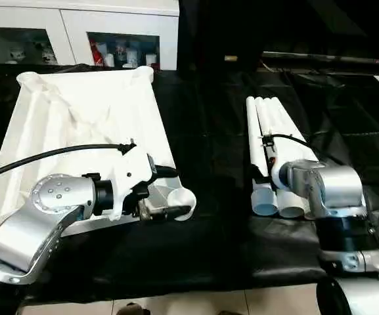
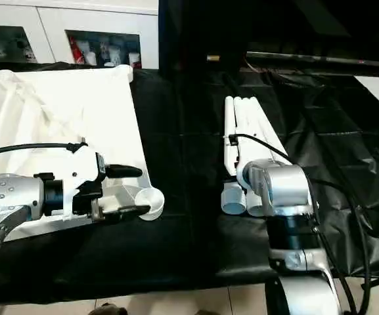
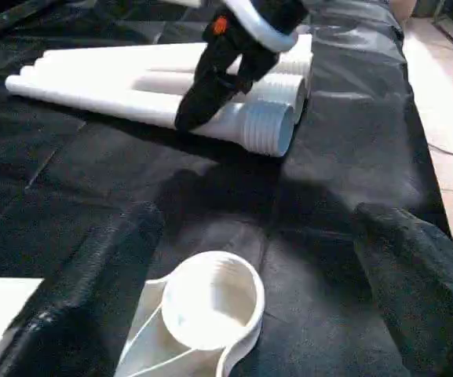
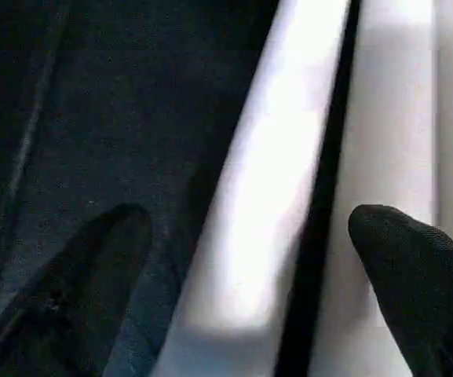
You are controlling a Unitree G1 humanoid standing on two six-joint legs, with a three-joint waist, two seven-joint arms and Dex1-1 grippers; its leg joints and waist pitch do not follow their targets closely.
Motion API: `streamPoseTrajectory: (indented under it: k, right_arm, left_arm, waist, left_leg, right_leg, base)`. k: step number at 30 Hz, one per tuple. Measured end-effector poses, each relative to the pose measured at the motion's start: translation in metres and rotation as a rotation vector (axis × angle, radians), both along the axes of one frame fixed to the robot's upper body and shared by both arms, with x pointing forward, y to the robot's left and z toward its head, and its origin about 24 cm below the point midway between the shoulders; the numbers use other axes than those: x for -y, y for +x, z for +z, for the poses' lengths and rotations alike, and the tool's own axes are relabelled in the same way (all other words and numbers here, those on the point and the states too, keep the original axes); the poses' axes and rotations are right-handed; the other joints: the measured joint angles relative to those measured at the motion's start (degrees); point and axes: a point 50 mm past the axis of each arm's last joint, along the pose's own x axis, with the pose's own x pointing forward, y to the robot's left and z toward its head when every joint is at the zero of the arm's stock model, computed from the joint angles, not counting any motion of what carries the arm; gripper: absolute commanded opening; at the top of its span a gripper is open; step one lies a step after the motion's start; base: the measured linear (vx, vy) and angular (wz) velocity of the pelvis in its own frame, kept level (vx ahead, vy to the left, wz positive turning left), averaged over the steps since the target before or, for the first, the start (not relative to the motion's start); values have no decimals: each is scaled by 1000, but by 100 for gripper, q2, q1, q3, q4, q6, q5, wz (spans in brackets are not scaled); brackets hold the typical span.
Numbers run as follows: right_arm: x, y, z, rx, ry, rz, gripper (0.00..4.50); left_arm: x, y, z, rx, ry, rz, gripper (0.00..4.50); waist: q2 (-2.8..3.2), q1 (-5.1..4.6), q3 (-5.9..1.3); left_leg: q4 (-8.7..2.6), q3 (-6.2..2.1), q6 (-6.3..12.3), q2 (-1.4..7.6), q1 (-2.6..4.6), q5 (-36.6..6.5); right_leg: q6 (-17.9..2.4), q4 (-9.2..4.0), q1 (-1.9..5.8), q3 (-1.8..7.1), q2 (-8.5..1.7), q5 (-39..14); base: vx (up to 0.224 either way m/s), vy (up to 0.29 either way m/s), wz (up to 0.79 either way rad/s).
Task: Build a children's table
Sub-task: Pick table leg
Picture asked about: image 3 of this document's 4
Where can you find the black mat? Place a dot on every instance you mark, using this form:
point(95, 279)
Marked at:
point(171, 188)

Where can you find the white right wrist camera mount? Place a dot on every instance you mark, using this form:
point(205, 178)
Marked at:
point(265, 35)

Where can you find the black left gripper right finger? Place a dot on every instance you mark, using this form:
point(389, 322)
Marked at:
point(426, 306)

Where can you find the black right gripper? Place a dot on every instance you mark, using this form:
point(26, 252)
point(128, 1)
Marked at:
point(242, 39)

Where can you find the white plastic table top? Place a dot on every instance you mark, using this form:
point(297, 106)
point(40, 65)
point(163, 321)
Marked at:
point(210, 314)

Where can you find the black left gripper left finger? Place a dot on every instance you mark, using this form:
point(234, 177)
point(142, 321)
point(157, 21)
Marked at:
point(92, 294)

